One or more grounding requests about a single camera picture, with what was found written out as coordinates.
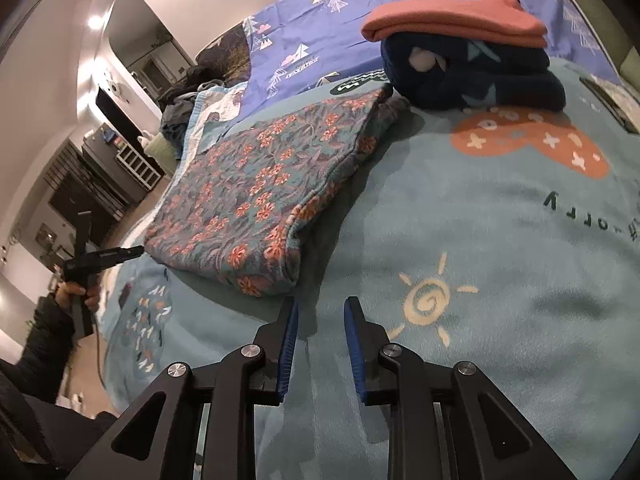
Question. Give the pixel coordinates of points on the black television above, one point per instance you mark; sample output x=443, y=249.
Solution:
x=117, y=115

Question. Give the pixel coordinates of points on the green pillow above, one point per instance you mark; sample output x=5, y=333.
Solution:
x=615, y=35

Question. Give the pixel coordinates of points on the orange garment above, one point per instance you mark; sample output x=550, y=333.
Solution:
x=450, y=20

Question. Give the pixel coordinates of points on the teal printed blanket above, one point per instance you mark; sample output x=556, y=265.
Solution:
x=500, y=285

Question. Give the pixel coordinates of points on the navy patterned garment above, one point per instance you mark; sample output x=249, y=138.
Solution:
x=500, y=75

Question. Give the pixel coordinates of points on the dark cabinet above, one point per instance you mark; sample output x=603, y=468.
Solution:
x=100, y=185

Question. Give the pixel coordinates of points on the person's left forearm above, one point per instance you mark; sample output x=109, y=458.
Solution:
x=45, y=350

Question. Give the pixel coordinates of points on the pile of dark clothes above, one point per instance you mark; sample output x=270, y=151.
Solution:
x=175, y=110

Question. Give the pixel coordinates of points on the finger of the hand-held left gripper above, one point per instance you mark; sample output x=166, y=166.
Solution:
x=122, y=254

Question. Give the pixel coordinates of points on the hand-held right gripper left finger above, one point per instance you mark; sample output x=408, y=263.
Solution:
x=287, y=350

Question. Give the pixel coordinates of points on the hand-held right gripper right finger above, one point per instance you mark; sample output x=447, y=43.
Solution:
x=355, y=355

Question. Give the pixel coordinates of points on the blue tree-print bedsheet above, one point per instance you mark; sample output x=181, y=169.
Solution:
x=310, y=25

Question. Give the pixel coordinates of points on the person's dark clothing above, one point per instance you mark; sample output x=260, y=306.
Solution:
x=45, y=440

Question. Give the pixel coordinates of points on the person's left hand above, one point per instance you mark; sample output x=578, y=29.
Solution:
x=67, y=292

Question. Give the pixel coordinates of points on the teal floral garment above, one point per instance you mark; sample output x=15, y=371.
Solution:
x=260, y=185

